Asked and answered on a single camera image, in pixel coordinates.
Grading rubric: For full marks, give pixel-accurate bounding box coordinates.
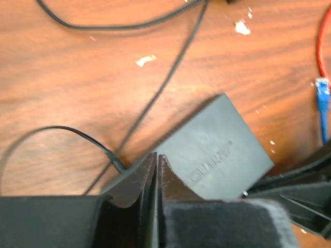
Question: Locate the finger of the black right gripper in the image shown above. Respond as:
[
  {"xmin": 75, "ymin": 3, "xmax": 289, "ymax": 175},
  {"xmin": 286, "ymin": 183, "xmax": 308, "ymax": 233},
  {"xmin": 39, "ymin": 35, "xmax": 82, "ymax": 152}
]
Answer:
[
  {"xmin": 247, "ymin": 182, "xmax": 330, "ymax": 238},
  {"xmin": 249, "ymin": 144, "xmax": 330, "ymax": 191}
]

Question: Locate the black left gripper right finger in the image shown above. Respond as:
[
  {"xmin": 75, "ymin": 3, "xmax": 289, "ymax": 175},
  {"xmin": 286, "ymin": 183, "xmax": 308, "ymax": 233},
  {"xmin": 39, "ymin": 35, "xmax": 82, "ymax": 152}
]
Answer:
[{"xmin": 157, "ymin": 154, "xmax": 201, "ymax": 247}]

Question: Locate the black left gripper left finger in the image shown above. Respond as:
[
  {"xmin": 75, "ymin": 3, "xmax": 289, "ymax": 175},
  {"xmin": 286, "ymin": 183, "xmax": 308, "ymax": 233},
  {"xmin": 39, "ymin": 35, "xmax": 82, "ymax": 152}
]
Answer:
[{"xmin": 98, "ymin": 152, "xmax": 158, "ymax": 247}]

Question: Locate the black network switch box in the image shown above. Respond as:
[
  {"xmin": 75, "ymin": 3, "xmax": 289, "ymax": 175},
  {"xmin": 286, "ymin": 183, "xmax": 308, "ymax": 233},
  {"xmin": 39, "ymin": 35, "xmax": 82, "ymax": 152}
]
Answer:
[{"xmin": 153, "ymin": 94, "xmax": 274, "ymax": 200}]

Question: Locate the blue ethernet cable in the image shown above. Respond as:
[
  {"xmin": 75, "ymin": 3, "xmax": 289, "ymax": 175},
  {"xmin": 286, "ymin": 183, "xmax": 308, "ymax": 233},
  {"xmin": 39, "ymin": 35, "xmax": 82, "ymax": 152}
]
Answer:
[{"xmin": 314, "ymin": 76, "xmax": 331, "ymax": 145}]

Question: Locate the red ethernet cable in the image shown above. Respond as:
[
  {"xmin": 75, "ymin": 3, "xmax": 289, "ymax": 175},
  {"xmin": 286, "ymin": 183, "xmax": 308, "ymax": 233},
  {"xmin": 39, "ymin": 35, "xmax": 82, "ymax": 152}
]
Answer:
[{"xmin": 317, "ymin": 7, "xmax": 331, "ymax": 78}]

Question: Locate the black power cord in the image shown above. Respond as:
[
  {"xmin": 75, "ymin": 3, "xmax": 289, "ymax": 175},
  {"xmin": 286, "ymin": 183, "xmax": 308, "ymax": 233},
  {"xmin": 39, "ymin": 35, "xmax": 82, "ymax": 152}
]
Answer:
[{"xmin": 0, "ymin": 0, "xmax": 210, "ymax": 196}]

